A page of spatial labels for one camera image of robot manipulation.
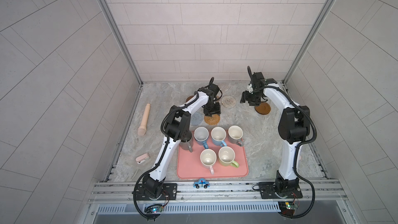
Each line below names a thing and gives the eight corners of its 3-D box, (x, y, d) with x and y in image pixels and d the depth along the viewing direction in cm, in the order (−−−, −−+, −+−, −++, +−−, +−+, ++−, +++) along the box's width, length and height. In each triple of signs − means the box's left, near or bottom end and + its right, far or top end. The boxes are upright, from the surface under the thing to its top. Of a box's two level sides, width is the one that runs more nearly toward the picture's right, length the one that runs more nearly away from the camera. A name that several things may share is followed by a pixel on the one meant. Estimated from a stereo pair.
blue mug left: (194, 150, 84) (193, 144, 78) (195, 133, 91) (194, 126, 84) (208, 150, 84) (209, 144, 78) (208, 133, 91) (209, 126, 84)
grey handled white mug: (227, 149, 86) (229, 142, 78) (226, 133, 92) (228, 125, 85) (241, 149, 86) (244, 142, 78) (238, 133, 92) (241, 125, 85)
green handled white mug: (218, 169, 78) (219, 164, 72) (217, 152, 84) (218, 146, 77) (235, 169, 78) (238, 164, 72) (233, 152, 84) (236, 146, 77)
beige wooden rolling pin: (138, 136, 90) (136, 133, 87) (147, 106, 104) (146, 103, 101) (144, 136, 90) (143, 133, 87) (153, 106, 104) (151, 103, 101)
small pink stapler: (138, 164, 80) (136, 162, 78) (136, 159, 81) (135, 158, 79) (150, 158, 82) (149, 156, 80) (149, 153, 83) (147, 152, 81)
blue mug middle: (211, 149, 85) (211, 143, 78) (211, 133, 91) (211, 126, 84) (225, 149, 85) (227, 143, 78) (224, 133, 91) (225, 126, 84)
